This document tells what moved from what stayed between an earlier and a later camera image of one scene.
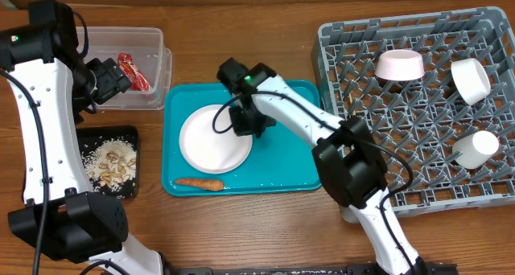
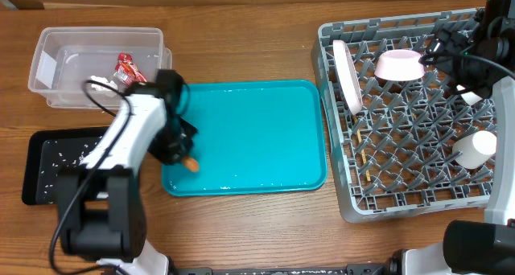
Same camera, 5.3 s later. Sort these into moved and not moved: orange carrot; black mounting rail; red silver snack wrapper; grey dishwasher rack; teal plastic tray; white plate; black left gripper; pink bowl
Moved: orange carrot; black left gripper; white plate
Not moved: grey dishwasher rack; black mounting rail; red silver snack wrapper; pink bowl; teal plastic tray
